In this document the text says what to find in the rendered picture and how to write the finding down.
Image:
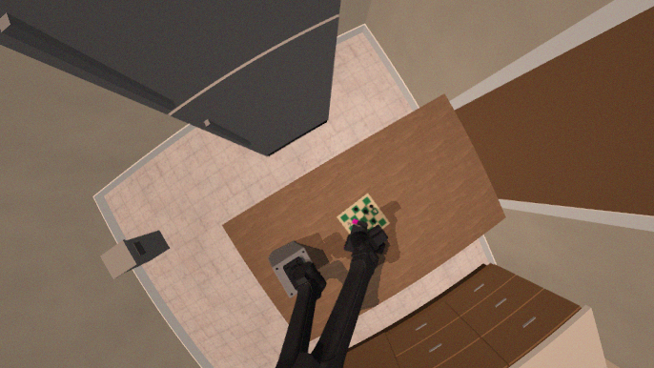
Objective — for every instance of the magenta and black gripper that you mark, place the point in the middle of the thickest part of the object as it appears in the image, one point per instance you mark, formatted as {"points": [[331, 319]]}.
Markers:
{"points": [[356, 229]]}

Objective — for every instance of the green and cream chessboard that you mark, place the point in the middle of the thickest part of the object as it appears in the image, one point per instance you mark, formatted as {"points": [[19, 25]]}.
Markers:
{"points": [[363, 204]]}

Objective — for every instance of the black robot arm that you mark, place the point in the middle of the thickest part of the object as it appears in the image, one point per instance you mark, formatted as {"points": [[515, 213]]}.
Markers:
{"points": [[333, 344]]}

